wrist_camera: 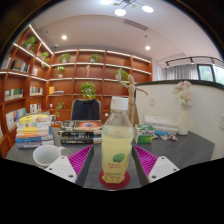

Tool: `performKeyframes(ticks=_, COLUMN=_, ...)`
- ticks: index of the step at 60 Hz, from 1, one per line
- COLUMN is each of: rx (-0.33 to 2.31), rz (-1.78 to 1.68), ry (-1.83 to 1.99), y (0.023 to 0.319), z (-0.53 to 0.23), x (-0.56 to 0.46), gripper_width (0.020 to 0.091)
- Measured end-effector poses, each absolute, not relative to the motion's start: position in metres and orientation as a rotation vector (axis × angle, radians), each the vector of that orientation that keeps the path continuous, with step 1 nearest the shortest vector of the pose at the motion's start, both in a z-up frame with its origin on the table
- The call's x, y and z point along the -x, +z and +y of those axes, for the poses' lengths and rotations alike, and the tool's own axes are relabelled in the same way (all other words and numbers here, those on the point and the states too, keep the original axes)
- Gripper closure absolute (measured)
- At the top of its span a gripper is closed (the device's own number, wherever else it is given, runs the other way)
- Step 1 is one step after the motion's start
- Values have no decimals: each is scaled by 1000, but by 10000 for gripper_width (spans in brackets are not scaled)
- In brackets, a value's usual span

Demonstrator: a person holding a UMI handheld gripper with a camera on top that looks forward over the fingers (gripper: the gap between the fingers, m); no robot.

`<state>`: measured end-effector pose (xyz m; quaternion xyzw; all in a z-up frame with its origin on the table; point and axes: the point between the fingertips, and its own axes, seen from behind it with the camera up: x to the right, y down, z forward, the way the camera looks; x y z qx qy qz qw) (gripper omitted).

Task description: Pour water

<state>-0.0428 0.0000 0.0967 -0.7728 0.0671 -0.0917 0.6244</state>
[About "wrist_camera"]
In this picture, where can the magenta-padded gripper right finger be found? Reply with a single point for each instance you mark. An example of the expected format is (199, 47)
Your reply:
(164, 166)

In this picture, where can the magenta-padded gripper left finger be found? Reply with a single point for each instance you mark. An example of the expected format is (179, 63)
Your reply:
(61, 165)

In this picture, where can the clear bottle of pale drink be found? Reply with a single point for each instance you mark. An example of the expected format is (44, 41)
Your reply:
(116, 143)

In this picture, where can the white patterned mug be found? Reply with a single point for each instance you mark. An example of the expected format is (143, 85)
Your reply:
(45, 156)

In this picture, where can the small green white box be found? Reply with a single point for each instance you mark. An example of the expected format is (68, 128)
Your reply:
(144, 134)

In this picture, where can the stack of dark books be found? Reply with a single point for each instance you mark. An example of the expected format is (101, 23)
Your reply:
(80, 131)

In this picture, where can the stack of white books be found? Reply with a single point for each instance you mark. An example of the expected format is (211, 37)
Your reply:
(161, 122)

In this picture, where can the flat round red coaster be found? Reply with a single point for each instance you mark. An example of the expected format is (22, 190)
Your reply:
(103, 182)

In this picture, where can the stack of colourful books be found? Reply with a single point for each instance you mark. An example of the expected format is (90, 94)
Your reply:
(33, 130)

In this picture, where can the white vase with flowers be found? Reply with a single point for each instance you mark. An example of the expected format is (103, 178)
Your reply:
(183, 113)

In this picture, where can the orange wooden shelf unit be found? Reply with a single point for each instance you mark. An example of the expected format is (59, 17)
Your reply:
(66, 71)

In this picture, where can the grey curtain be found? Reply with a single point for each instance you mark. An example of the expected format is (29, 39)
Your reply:
(181, 71)

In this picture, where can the black ceiling track light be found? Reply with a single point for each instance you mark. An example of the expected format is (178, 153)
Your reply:
(193, 59)

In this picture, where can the round recessed ceiling light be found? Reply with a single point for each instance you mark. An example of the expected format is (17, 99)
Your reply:
(147, 47)
(64, 37)

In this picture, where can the ceiling air vent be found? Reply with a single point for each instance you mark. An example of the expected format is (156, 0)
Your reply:
(135, 24)

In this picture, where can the branched ceiling lamp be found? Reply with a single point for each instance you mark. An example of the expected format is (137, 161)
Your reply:
(128, 6)

